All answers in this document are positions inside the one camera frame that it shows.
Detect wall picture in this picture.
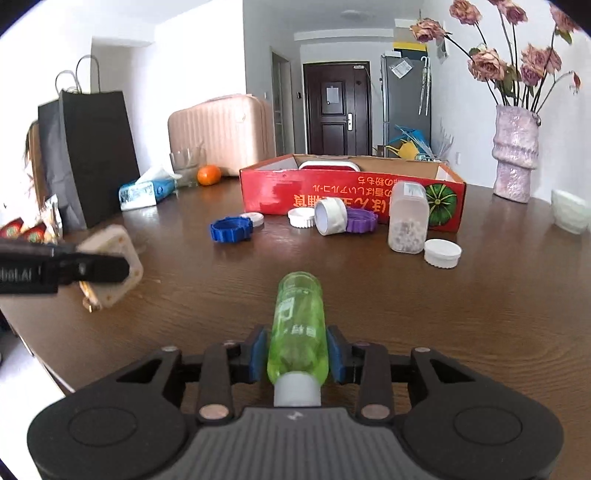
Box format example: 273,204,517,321
436,38,449,63

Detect dried pink roses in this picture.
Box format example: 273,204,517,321
410,0,584,112

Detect clear plastic jar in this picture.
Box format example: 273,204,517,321
388,181,430,255

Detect blue yellow toy pile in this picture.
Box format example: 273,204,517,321
385,125,438,162

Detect green plastic bottle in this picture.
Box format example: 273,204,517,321
266,271,329,408

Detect dark brown entrance door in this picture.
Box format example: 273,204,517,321
304,62,373,156

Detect orange fruit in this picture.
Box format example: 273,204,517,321
197,165,222,186

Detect pale green bowl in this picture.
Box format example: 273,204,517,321
551,189,590,235

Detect clear glass cup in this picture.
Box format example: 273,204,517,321
169,147,202,188

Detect grey refrigerator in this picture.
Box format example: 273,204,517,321
381,49,432,146

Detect pink textured vase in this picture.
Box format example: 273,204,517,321
492,105,541,204

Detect white jar lid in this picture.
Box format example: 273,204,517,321
424,239,463,269

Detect black paper bag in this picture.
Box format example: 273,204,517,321
38,70,139,233

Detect purple gear lid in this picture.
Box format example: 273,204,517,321
346,207,378,234

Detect ceiling lamp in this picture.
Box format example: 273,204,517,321
341,9,369,21

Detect small beige cube box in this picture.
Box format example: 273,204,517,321
76,225,143,312

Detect red cardboard box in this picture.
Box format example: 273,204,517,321
239,154,467,233

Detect blue tissue pack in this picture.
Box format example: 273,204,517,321
118,167,181,212

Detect white ridged cap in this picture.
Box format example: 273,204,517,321
287,207,315,229

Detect pink suitcase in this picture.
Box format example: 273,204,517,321
167,95,276,177

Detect yellow box on fridge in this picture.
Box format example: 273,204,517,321
393,41,427,52

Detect small white round device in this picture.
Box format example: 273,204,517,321
240,212,264,228

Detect blue gear lid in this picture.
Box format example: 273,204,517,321
209,217,253,244

